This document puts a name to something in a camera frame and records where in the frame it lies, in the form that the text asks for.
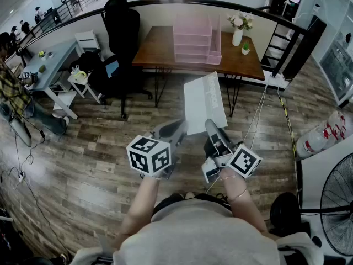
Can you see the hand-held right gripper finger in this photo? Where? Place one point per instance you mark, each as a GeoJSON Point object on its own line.
{"type": "Point", "coordinates": [216, 132]}

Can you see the black office chair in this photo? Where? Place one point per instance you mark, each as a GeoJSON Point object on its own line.
{"type": "Point", "coordinates": [121, 23]}

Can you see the yellow green desk plant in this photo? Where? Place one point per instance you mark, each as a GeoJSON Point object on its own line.
{"type": "Point", "coordinates": [41, 54]}

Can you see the black curved handrail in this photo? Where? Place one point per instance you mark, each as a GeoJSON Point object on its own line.
{"type": "Point", "coordinates": [193, 1]}

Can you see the white power strip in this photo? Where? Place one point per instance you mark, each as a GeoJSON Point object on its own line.
{"type": "Point", "coordinates": [21, 177]}

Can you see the wooden table with metal legs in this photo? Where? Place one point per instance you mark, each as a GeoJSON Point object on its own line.
{"type": "Point", "coordinates": [154, 51]}

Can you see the pink letter tray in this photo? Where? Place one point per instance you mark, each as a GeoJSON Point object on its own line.
{"type": "Point", "coordinates": [193, 37]}

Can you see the grey and white notebook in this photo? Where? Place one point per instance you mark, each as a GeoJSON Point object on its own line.
{"type": "Point", "coordinates": [198, 103]}

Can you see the small white side table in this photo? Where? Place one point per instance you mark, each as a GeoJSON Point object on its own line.
{"type": "Point", "coordinates": [82, 84]}

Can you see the white metal frame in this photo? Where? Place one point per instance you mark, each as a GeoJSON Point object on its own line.
{"type": "Point", "coordinates": [5, 219]}

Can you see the person's grey shirt torso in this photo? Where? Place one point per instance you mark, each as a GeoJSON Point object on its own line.
{"type": "Point", "coordinates": [198, 236]}

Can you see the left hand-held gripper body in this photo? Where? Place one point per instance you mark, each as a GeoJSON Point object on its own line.
{"type": "Point", "coordinates": [140, 159]}

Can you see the white vase with pink flowers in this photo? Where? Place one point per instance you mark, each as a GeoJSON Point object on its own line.
{"type": "Point", "coordinates": [237, 37]}

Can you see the grey plastic seat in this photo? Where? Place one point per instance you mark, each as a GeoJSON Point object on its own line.
{"type": "Point", "coordinates": [20, 132]}

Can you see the yellow black striped floor tape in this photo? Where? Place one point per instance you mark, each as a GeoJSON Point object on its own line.
{"type": "Point", "coordinates": [288, 120]}

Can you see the small potted green plant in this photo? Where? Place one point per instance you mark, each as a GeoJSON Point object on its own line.
{"type": "Point", "coordinates": [245, 50]}

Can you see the person's right forearm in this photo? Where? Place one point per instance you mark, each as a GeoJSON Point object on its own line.
{"type": "Point", "coordinates": [240, 206]}

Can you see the light blue desk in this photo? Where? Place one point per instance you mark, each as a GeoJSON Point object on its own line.
{"type": "Point", "coordinates": [55, 62]}

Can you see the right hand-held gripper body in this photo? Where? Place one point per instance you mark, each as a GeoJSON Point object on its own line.
{"type": "Point", "coordinates": [244, 161]}

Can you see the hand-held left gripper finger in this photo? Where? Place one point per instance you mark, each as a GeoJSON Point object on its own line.
{"type": "Point", "coordinates": [168, 122]}
{"type": "Point", "coordinates": [182, 132]}

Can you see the black backpack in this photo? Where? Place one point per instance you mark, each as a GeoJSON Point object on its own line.
{"type": "Point", "coordinates": [88, 62]}

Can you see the dark brown post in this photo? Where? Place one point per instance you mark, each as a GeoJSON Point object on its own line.
{"type": "Point", "coordinates": [306, 45]}

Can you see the person's left forearm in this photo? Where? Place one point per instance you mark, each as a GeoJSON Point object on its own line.
{"type": "Point", "coordinates": [140, 203]}

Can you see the glass display cabinet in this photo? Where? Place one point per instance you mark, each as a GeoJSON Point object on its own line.
{"type": "Point", "coordinates": [336, 70]}

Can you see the yellow green item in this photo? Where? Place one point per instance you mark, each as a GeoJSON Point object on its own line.
{"type": "Point", "coordinates": [80, 73]}

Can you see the person's legs in black trousers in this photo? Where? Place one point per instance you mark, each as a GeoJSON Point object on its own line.
{"type": "Point", "coordinates": [168, 203]}

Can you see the blue pad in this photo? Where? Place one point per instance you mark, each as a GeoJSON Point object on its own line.
{"type": "Point", "coordinates": [112, 68]}

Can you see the large clear water bottle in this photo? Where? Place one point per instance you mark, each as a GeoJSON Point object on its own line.
{"type": "Point", "coordinates": [335, 132]}
{"type": "Point", "coordinates": [337, 119]}
{"type": "Point", "coordinates": [311, 143]}

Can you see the black standing fan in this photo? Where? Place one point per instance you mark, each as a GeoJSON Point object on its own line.
{"type": "Point", "coordinates": [339, 203]}

